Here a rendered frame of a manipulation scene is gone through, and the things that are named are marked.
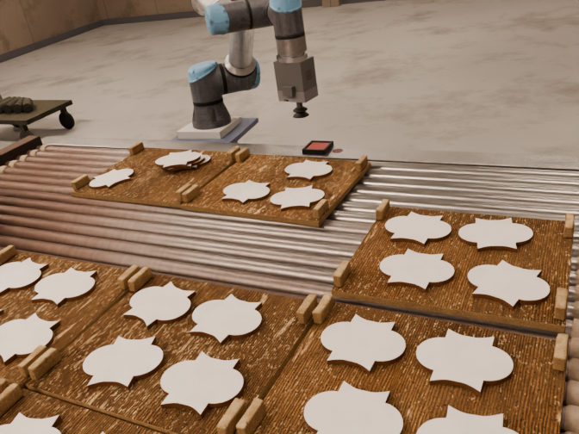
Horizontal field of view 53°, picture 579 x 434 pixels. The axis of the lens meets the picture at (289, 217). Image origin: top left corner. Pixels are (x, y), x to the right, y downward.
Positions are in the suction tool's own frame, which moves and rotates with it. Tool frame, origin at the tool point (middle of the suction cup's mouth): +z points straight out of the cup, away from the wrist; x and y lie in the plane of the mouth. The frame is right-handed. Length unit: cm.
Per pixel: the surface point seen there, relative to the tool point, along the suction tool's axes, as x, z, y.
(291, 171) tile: -3.1, 15.6, -3.6
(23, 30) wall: 461, 72, -904
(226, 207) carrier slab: -25.6, 16.6, -8.9
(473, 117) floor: 297, 110, -57
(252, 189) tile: -15.7, 15.6, -7.6
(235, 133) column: 34, 23, -57
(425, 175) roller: 11.4, 18.5, 29.5
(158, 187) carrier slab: -22.4, 16.5, -37.8
